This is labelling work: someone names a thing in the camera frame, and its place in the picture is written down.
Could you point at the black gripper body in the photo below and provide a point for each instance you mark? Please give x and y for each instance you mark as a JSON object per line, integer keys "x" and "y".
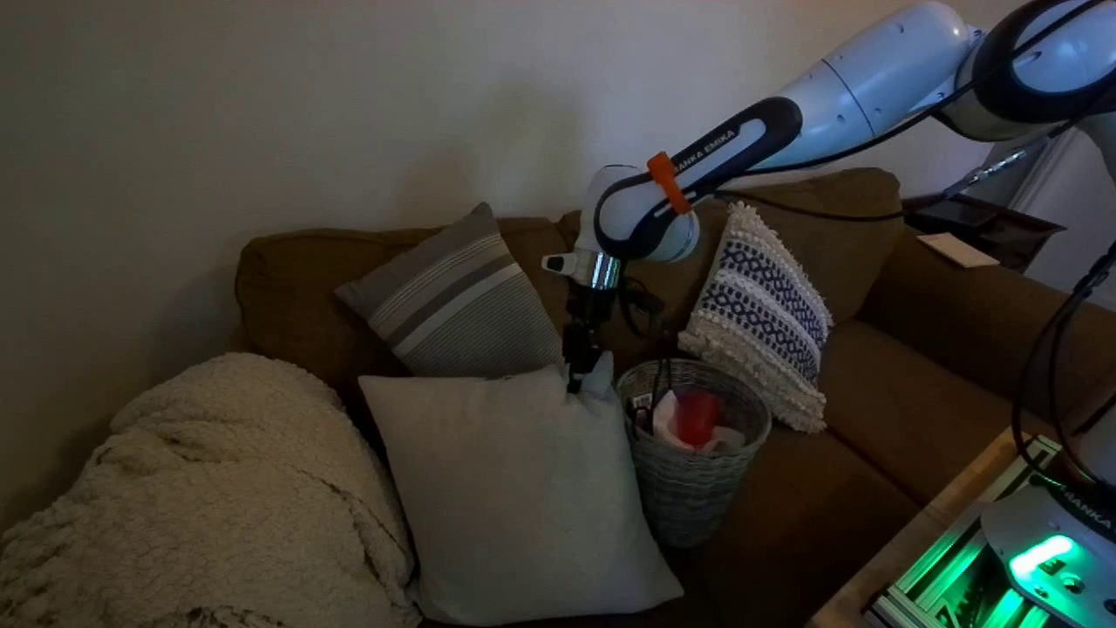
{"x": 592, "y": 319}

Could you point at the white and brown striped pillow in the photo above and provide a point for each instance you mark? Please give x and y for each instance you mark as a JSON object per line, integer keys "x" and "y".
{"x": 455, "y": 300}

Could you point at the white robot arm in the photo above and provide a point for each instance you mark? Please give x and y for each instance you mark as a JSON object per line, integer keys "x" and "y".
{"x": 875, "y": 81}

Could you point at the plain white pillow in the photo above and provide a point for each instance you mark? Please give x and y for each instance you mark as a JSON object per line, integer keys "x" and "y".
{"x": 512, "y": 499}

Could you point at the white and blue fringed pillow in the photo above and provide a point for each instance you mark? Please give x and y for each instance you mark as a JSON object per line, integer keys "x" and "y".
{"x": 756, "y": 316}

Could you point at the white crumpled item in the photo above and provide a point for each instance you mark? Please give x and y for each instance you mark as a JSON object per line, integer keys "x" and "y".
{"x": 665, "y": 423}

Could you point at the red cup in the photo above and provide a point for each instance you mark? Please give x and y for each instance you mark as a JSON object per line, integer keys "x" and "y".
{"x": 700, "y": 419}

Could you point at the grey woven basket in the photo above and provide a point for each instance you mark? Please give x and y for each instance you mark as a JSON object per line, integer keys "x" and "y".
{"x": 692, "y": 488}

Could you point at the brown fabric sofa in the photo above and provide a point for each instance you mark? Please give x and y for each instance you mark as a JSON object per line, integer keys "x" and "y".
{"x": 815, "y": 499}

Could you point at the white side table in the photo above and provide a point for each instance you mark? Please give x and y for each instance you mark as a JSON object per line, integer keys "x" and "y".
{"x": 885, "y": 560}

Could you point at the white paper sheet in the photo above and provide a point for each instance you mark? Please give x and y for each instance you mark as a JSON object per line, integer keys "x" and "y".
{"x": 962, "y": 247}

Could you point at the cream knit blanket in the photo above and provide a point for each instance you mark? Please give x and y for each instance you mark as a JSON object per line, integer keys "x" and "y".
{"x": 210, "y": 499}

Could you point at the black flat device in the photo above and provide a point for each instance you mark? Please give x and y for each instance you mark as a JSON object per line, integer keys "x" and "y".
{"x": 982, "y": 219}

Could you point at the green lit electronics box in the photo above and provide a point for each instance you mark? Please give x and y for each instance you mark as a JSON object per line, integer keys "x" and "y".
{"x": 1035, "y": 560}

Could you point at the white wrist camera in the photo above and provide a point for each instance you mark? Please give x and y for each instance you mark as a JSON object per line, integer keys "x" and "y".
{"x": 562, "y": 265}

